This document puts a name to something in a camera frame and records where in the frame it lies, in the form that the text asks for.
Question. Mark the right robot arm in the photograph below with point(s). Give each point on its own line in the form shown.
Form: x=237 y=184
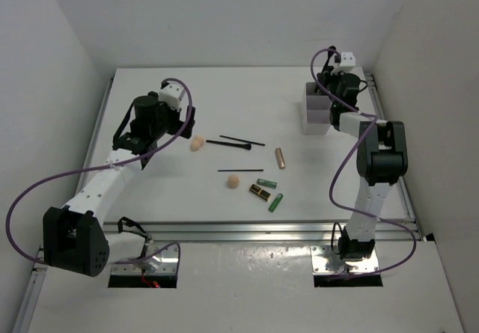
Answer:
x=380 y=151

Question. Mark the aluminium front table rail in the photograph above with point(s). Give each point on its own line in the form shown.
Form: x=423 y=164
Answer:
x=288 y=231

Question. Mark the beige round makeup sponge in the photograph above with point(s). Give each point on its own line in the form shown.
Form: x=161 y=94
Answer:
x=233 y=181

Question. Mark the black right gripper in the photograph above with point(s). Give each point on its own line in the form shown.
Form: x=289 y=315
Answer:
x=328 y=75

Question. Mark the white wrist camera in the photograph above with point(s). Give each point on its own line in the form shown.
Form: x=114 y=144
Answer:
x=344 y=63
x=172 y=95

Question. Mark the black gold lipstick case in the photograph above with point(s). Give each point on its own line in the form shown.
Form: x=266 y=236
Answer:
x=259 y=192

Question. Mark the beige gourd-shaped makeup sponge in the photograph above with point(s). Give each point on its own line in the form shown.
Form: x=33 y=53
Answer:
x=197 y=143

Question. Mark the green capped lip balm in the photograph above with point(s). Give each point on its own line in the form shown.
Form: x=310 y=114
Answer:
x=277 y=200

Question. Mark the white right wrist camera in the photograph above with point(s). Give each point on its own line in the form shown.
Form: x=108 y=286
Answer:
x=344 y=63

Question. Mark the black small-head makeup brush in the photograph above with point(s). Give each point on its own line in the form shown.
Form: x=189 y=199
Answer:
x=245 y=146

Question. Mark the rose gold lipstick tube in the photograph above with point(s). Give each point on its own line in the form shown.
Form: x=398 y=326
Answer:
x=280 y=158

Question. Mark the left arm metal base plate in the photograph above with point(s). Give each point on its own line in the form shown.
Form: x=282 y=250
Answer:
x=165 y=261

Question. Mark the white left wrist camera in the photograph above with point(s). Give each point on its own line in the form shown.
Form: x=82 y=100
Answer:
x=172 y=95

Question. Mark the green lip balm stick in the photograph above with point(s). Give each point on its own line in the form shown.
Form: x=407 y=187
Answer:
x=267 y=183

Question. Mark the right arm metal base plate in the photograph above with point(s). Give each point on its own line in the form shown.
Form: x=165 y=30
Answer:
x=325 y=262

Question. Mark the thin black eyeliner pencil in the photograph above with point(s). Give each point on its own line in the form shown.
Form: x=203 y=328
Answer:
x=242 y=170

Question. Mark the white compartment organizer box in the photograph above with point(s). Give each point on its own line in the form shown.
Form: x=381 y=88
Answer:
x=315 y=111

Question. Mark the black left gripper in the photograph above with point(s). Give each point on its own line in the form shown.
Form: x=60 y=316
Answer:
x=172 y=111

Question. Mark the thin black makeup brush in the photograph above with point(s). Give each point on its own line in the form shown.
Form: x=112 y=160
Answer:
x=243 y=140

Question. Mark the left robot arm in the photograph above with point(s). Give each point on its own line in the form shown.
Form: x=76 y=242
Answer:
x=73 y=236

